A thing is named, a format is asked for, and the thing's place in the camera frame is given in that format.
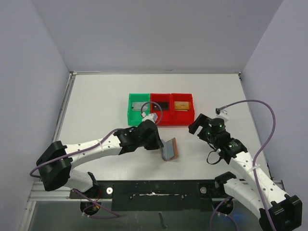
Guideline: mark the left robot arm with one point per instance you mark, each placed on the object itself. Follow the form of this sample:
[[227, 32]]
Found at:
[[57, 165]]

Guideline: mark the brown leather card holder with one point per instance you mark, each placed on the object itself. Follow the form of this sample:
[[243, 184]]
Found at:
[[175, 148]]

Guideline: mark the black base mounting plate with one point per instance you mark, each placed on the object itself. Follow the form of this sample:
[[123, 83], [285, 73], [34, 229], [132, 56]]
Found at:
[[157, 195]]

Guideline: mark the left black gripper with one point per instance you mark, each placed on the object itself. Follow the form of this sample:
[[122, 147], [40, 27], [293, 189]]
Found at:
[[156, 138]]

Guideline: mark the black credit card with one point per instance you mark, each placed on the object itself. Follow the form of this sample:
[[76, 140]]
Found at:
[[164, 106]]

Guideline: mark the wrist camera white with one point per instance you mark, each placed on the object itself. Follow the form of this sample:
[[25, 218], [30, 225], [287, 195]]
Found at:
[[152, 117], [222, 113]]

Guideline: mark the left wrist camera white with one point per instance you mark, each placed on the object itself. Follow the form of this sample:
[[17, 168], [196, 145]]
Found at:
[[152, 117]]

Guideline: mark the silver credit card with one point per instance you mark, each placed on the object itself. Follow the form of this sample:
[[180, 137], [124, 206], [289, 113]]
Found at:
[[136, 106]]

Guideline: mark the gold credit card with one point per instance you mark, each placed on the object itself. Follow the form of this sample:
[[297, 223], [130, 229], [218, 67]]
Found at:
[[182, 105]]

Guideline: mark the green plastic bin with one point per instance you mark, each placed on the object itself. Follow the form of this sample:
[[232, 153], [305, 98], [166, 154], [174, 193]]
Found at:
[[134, 117]]

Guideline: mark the blue credit card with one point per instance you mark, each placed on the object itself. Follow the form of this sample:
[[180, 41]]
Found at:
[[168, 150]]

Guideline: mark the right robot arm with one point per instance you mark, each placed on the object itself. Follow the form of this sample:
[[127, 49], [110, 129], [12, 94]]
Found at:
[[273, 207]]

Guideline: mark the red plastic double bin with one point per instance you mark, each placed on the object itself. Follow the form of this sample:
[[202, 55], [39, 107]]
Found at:
[[171, 117]]

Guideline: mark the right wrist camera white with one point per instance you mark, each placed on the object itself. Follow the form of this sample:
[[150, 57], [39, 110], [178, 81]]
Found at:
[[222, 113]]

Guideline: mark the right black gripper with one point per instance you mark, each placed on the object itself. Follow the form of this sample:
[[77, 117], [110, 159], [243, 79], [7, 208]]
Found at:
[[200, 125]]

